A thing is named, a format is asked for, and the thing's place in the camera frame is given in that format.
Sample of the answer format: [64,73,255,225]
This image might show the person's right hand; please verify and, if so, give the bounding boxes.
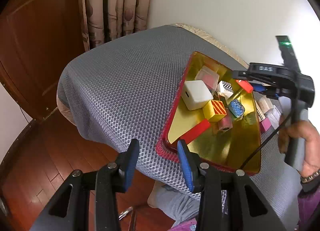
[278,120,320,177]

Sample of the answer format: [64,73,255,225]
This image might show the long red block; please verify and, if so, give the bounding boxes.
[179,119,211,144]

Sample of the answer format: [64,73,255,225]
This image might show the red gold toffee tin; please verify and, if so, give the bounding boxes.
[156,52,261,172]

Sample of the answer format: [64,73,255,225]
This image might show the pink rectangular block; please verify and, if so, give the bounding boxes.
[259,117,272,133]

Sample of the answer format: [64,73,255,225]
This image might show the pink cylinder spool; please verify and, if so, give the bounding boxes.
[217,114,233,131]

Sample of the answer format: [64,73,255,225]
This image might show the blue dotted small object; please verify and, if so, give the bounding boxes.
[228,99,245,118]

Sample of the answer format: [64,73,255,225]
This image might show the yellow red striped block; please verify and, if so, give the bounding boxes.
[202,100,227,122]

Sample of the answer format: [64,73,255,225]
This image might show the black white zigzag box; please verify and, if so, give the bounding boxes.
[216,81,234,99]

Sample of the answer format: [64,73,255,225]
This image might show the white square charger block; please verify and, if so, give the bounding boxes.
[181,80,213,111]

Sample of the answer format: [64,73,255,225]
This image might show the pink translucent box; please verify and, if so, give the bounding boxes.
[195,66,220,91]

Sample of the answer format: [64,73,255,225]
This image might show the metal wristwatch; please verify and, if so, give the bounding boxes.
[300,170,320,183]

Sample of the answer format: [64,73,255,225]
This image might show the grey mesh table mat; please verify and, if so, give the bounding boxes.
[57,25,301,230]

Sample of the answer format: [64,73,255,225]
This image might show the beige tablecloth edge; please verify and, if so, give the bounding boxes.
[171,23,249,69]

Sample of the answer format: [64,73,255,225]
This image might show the brown wooden door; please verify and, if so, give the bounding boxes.
[1,0,85,119]

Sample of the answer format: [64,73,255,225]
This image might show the beige patterned curtain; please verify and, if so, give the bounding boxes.
[78,0,150,51]

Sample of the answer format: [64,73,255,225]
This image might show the black cable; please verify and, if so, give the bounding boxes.
[240,91,301,170]

